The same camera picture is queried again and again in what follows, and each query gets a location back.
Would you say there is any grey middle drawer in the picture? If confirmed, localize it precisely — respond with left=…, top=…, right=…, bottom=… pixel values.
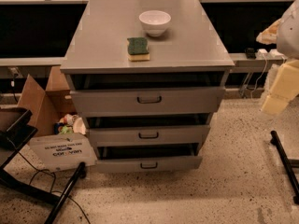
left=88, top=125, right=210, bottom=147

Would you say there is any green yellow sponge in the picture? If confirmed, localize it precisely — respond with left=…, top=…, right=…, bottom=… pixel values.
left=127, top=37, right=150, bottom=62

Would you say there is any grey drawer cabinet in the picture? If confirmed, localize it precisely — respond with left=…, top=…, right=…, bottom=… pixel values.
left=60, top=0, right=235, bottom=174

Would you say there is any grey top drawer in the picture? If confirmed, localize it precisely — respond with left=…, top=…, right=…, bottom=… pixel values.
left=70, top=87, right=224, bottom=117

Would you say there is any black stand leg right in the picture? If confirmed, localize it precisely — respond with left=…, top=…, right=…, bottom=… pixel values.
left=270, top=131, right=299, bottom=204

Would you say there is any black small adapter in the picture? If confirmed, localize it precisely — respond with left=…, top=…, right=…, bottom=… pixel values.
left=245, top=48, right=256, bottom=59

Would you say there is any white power adapter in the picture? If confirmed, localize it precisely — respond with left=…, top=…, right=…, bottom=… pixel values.
left=257, top=49, right=268, bottom=58

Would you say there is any grey bottom drawer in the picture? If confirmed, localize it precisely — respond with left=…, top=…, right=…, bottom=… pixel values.
left=97, top=144, right=202, bottom=173

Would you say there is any black stand left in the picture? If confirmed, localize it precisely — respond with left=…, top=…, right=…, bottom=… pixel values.
left=0, top=108, right=86, bottom=224

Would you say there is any black floor cable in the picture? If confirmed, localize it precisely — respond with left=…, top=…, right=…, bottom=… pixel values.
left=17, top=151, right=92, bottom=224

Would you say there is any white ceramic bowl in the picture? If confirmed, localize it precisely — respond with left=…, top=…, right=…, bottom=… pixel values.
left=139, top=10, right=171, bottom=36

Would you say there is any open cardboard box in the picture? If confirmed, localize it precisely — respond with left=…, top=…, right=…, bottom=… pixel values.
left=18, top=66, right=96, bottom=172

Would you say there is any grey window ledge shelf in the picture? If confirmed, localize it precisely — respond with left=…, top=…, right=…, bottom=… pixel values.
left=0, top=52, right=285, bottom=73

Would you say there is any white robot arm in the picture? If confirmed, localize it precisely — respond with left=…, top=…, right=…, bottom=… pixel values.
left=256, top=0, right=299, bottom=115

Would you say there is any white power strip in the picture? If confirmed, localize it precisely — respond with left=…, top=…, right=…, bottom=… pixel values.
left=269, top=49, right=285, bottom=59

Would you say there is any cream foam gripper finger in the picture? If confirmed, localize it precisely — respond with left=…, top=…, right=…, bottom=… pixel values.
left=261, top=60, right=299, bottom=115

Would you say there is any grey drawer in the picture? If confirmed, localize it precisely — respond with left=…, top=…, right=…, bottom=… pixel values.
left=70, top=87, right=224, bottom=117
left=88, top=125, right=210, bottom=147
left=97, top=144, right=202, bottom=173

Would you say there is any white cable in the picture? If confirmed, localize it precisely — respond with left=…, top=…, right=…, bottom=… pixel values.
left=249, top=53, right=269, bottom=100

